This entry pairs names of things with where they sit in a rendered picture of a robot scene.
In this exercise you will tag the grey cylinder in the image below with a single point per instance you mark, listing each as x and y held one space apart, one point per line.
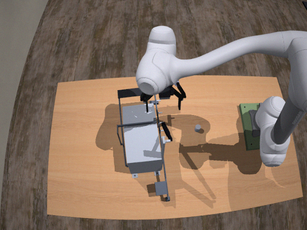
197 128

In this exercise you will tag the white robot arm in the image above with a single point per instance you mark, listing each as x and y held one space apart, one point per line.
275 120

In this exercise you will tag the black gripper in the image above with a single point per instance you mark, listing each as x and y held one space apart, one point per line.
145 97

